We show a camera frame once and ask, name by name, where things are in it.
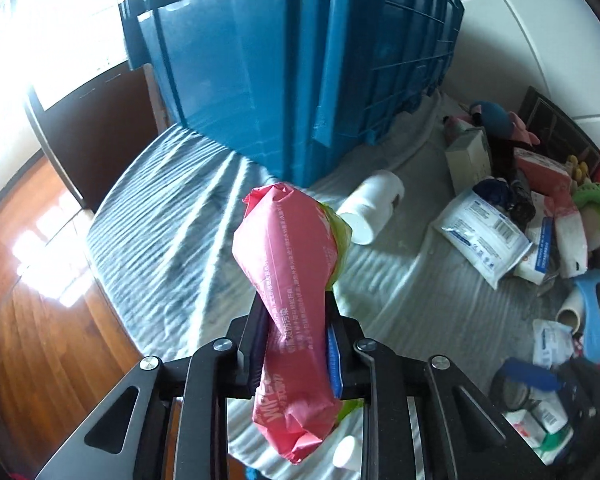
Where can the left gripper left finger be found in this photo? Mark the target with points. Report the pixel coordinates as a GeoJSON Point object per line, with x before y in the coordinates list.
{"type": "Point", "coordinates": [252, 348]}

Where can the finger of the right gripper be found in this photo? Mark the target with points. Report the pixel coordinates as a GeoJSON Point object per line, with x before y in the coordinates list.
{"type": "Point", "coordinates": [529, 374]}

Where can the pink green wipes pack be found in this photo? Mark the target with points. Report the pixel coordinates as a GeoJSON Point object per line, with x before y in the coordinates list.
{"type": "Point", "coordinates": [290, 309]}

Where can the blue white mask pouch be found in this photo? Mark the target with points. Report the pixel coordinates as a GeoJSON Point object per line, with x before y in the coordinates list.
{"type": "Point", "coordinates": [485, 236]}

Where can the blue plastic storage crate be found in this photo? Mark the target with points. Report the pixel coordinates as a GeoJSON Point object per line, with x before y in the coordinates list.
{"type": "Point", "coordinates": [294, 85]}

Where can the blue pig plush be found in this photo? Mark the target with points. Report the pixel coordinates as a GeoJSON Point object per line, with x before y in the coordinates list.
{"type": "Point", "coordinates": [493, 119]}

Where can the black electrical tape roll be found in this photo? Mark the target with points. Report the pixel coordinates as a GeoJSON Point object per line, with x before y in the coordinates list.
{"type": "Point", "coordinates": [507, 395]}

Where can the white pill bottle green label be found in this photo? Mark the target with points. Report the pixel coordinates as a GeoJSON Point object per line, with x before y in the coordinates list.
{"type": "Point", "coordinates": [371, 205]}

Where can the white barcode medicine box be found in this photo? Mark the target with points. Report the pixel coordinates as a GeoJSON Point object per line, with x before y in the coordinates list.
{"type": "Point", "coordinates": [469, 159]}

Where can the dark wooden cabinet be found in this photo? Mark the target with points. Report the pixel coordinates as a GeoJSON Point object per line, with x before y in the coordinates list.
{"type": "Point", "coordinates": [92, 135]}

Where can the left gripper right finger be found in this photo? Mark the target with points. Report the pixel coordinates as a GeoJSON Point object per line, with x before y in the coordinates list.
{"type": "Point", "coordinates": [345, 368]}

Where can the red white medicine box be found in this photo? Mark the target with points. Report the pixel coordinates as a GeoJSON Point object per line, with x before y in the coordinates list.
{"type": "Point", "coordinates": [526, 427]}

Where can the pink white box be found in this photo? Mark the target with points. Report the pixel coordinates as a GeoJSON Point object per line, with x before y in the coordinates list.
{"type": "Point", "coordinates": [543, 174]}

